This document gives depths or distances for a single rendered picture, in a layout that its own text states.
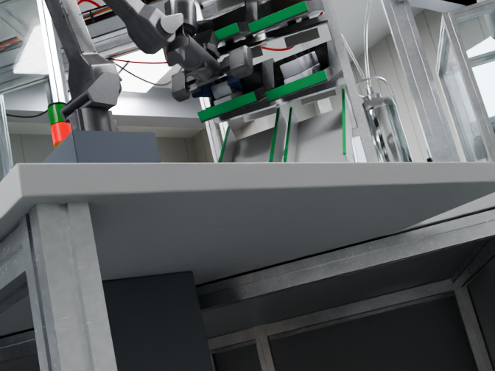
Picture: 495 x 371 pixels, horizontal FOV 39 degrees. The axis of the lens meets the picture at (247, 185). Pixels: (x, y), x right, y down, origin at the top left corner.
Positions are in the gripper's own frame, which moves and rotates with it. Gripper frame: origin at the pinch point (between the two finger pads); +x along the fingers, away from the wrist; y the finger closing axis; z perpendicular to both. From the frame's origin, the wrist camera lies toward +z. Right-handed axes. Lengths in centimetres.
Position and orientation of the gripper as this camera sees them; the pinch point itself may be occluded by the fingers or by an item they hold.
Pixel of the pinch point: (223, 85)
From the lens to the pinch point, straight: 150.0
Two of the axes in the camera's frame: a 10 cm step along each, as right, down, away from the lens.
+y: -8.6, 2.7, 4.3
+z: -0.6, -9.0, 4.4
